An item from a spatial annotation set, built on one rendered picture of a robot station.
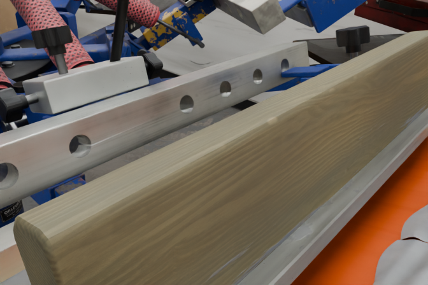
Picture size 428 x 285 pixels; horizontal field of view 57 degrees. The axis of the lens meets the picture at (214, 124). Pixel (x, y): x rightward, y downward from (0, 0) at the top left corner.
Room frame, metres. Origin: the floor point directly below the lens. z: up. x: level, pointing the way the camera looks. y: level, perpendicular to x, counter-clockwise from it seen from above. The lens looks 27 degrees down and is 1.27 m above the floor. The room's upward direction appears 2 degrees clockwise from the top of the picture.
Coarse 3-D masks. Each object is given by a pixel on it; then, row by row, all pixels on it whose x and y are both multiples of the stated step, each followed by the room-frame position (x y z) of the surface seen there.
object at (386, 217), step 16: (416, 160) 0.30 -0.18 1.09; (400, 176) 0.27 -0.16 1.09; (416, 176) 0.27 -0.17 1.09; (384, 192) 0.25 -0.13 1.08; (400, 192) 0.25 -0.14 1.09; (416, 192) 0.25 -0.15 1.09; (368, 208) 0.23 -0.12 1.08; (384, 208) 0.23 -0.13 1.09; (400, 208) 0.23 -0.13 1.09; (416, 208) 0.22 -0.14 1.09; (352, 224) 0.21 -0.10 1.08; (368, 224) 0.21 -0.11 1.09; (384, 224) 0.21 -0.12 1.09; (400, 224) 0.21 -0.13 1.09
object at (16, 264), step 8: (8, 224) 0.22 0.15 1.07; (0, 232) 0.21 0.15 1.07; (8, 232) 0.21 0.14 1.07; (0, 240) 0.20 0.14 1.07; (8, 240) 0.20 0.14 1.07; (0, 248) 0.19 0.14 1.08; (8, 248) 0.19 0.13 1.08; (16, 248) 0.19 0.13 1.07; (0, 256) 0.19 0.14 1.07; (8, 256) 0.19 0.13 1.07; (16, 256) 0.19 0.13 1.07; (0, 264) 0.18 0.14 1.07; (8, 264) 0.19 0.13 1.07; (16, 264) 0.19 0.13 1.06; (0, 272) 0.18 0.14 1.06; (8, 272) 0.19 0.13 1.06; (16, 272) 0.19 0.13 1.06; (0, 280) 0.18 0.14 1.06
